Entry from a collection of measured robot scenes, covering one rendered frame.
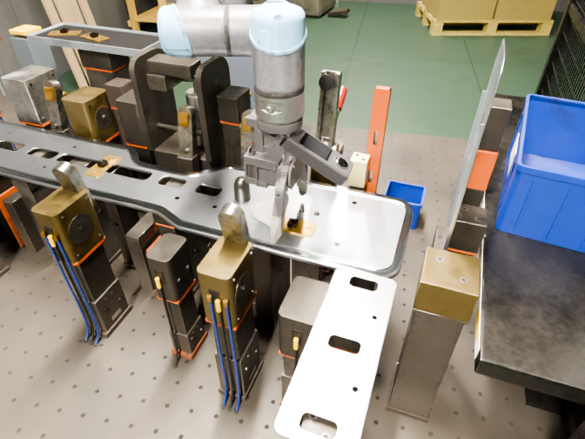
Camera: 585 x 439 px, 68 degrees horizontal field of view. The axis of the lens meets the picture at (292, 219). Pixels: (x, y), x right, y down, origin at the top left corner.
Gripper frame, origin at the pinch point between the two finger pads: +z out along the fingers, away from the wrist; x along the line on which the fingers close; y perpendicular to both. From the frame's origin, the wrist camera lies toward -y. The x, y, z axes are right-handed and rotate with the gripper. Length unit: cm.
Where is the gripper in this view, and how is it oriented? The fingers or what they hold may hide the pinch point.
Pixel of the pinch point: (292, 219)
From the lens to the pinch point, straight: 78.8
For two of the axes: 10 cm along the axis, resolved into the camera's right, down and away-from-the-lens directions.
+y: -9.4, -2.2, 2.7
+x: -3.5, 5.9, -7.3
